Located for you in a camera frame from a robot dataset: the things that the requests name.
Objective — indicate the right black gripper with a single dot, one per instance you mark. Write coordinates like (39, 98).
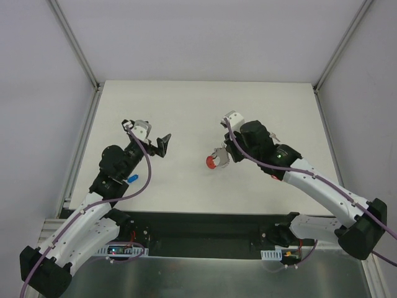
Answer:
(230, 149)

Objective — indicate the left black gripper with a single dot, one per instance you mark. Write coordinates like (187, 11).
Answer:
(152, 149)

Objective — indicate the keyring with red tag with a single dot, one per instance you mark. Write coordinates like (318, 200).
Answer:
(218, 159)

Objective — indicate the blue head key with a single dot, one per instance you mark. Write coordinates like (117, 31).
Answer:
(132, 178)

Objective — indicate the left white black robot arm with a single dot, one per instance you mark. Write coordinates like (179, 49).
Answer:
(50, 267)

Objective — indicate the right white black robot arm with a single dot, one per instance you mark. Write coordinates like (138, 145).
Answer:
(357, 224)

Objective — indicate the black head silver key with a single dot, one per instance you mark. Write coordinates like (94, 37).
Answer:
(273, 136)

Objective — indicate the red tag key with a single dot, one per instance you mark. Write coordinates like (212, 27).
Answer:
(275, 177)

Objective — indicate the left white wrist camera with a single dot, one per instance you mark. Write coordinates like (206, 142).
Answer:
(139, 128)

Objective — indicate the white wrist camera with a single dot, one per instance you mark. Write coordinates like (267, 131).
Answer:
(139, 128)
(235, 120)

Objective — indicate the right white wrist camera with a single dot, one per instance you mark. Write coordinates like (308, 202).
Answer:
(235, 120)

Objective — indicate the left aluminium table rail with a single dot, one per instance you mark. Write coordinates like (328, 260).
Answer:
(83, 137)

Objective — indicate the aluminium table rail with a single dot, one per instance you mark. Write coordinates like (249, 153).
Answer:
(329, 140)
(83, 137)

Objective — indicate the right aluminium table rail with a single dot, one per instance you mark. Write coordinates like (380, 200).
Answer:
(329, 140)

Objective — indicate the right white cable duct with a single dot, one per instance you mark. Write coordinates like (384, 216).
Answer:
(271, 255)

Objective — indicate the left aluminium frame post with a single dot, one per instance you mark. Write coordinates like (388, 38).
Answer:
(73, 42)

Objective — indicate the aluminium frame post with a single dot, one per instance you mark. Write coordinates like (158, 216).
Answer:
(343, 43)
(73, 42)

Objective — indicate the right aluminium frame post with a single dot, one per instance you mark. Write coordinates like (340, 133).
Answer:
(343, 43)

